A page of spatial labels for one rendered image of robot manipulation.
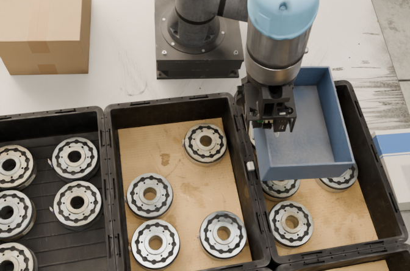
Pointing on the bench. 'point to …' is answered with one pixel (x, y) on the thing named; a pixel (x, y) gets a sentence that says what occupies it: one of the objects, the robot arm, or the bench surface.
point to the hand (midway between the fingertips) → (260, 118)
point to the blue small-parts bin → (307, 133)
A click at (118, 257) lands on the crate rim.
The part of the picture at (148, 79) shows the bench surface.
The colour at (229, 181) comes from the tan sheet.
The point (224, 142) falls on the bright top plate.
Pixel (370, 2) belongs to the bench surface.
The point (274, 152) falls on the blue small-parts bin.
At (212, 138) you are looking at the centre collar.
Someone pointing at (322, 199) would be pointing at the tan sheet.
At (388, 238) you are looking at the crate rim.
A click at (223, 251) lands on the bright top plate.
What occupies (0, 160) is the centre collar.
